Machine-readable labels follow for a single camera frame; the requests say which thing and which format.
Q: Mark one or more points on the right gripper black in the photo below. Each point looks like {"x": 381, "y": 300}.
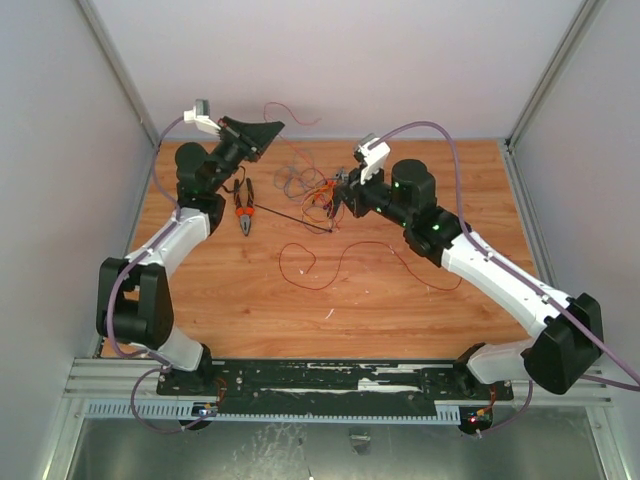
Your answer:
{"x": 351, "y": 191}

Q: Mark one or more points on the black adjustable wrench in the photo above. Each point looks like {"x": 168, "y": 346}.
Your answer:
{"x": 342, "y": 176}

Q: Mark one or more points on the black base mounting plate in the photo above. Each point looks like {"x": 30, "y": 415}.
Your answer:
{"x": 336, "y": 386}

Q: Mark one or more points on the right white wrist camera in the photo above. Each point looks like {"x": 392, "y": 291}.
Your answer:
{"x": 371, "y": 153}

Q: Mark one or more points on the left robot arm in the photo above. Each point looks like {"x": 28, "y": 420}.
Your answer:
{"x": 134, "y": 305}

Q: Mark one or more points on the black zip tie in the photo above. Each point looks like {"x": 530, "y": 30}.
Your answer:
{"x": 297, "y": 220}

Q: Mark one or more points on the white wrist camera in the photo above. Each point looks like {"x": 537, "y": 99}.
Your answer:
{"x": 371, "y": 153}
{"x": 199, "y": 116}

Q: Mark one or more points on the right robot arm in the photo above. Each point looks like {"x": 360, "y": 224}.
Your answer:
{"x": 562, "y": 329}

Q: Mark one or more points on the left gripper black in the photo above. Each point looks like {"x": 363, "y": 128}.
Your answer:
{"x": 251, "y": 138}

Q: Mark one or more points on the large orange black pliers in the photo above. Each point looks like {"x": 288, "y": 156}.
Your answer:
{"x": 244, "y": 210}

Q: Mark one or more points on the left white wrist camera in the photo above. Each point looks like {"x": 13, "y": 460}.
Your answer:
{"x": 199, "y": 116}

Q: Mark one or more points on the grey slotted cable duct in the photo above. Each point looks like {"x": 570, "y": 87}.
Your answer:
{"x": 193, "y": 411}

